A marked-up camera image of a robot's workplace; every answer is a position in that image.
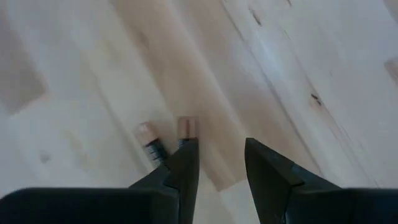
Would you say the black copper-top battery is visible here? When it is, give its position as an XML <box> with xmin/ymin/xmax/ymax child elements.
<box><xmin>134</xmin><ymin>120</ymin><xmax>171</xmax><ymax>168</ymax></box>

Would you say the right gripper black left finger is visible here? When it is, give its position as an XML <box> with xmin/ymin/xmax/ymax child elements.
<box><xmin>0</xmin><ymin>138</ymin><xmax>200</xmax><ymax>224</ymax></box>

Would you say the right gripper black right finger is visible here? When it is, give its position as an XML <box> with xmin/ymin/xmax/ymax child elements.
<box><xmin>244</xmin><ymin>138</ymin><xmax>398</xmax><ymax>224</ymax></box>

